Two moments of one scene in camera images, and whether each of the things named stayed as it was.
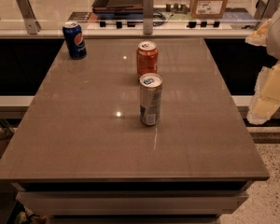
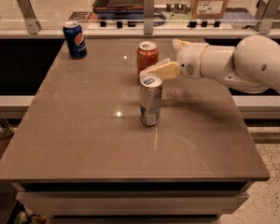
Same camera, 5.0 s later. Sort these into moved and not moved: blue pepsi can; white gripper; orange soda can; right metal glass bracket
Moved: white gripper
Not moved: right metal glass bracket; orange soda can; blue pepsi can
